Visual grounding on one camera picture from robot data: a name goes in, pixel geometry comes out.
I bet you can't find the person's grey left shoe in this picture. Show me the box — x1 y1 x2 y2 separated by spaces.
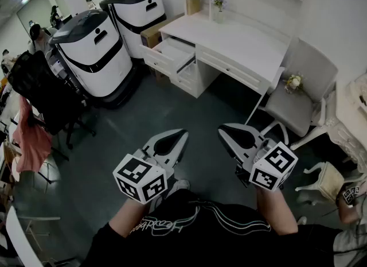
165 179 191 201

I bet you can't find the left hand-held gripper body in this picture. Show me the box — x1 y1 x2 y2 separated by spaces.
113 145 179 205

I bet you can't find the ornate white stool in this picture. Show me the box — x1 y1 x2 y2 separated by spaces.
295 161 345 206

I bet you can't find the wide closed white drawer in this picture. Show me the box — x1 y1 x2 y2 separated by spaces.
197 45 271 94

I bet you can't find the white and black wheeled robot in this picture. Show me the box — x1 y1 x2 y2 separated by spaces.
48 9 138 109
99 0 167 60

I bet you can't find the pink cloth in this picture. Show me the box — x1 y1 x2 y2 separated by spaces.
12 96 54 174

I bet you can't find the black mesh office chair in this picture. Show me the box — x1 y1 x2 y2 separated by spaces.
7 50 97 150

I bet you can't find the person's right forearm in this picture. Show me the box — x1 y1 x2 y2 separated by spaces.
255 187 299 235

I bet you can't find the vase with purple flowers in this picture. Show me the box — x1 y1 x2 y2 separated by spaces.
210 0 230 24

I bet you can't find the grey padded white chair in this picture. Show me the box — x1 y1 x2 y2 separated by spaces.
257 38 339 148

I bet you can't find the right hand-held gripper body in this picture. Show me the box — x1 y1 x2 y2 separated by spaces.
235 138 299 192

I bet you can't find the person's black printed shirt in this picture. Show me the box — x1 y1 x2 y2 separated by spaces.
81 188 345 267

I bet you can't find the brown cardboard box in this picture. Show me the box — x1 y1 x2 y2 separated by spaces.
139 13 186 49

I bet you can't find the white desk with drawers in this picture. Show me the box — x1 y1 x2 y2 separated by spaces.
139 9 291 126

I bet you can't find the brown wooden board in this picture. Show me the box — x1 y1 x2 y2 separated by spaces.
185 0 202 17

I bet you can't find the cream flower bouquet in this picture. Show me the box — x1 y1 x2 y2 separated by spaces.
283 72 306 95

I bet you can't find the person's left forearm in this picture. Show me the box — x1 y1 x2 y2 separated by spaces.
108 196 153 238

